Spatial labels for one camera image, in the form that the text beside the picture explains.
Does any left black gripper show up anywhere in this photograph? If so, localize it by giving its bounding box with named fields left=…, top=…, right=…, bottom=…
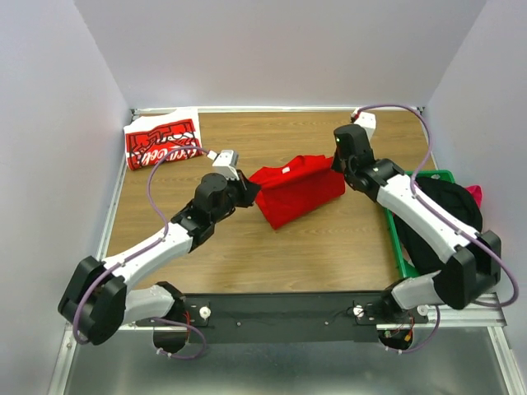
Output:
left=211, top=170, right=261, bottom=224

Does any plain red t shirt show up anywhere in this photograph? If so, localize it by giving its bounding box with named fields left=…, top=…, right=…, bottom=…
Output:
left=250, top=155, right=346, bottom=230

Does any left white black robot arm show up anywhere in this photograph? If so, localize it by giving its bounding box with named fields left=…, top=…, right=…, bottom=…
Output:
left=58, top=172, right=261, bottom=346

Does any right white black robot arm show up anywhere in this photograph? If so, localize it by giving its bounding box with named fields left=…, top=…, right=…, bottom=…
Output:
left=332, top=123, right=501, bottom=323

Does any folded red white printed shirt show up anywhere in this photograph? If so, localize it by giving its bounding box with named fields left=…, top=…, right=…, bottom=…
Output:
left=124, top=107, right=203, bottom=170

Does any green plastic bin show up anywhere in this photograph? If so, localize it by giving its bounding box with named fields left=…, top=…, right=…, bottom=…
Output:
left=383, top=170, right=455, bottom=278

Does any pink shirt in bin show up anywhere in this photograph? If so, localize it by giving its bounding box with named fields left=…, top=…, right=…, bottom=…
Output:
left=465, top=185, right=483, bottom=207

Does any black shirt in bin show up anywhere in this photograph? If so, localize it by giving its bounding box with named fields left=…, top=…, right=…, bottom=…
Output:
left=394, top=177, right=483, bottom=275

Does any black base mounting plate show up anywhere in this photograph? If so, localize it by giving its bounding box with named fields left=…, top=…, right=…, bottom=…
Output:
left=135, top=290, right=437, bottom=345

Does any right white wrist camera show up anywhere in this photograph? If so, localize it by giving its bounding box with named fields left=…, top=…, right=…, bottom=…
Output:
left=351, top=109, right=376, bottom=141

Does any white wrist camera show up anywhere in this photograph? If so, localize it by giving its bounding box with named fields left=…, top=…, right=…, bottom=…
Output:
left=351, top=109, right=376, bottom=141
left=207, top=150, right=239, bottom=180

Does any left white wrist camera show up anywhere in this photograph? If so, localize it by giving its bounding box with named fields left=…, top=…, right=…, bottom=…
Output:
left=207, top=150, right=239, bottom=180

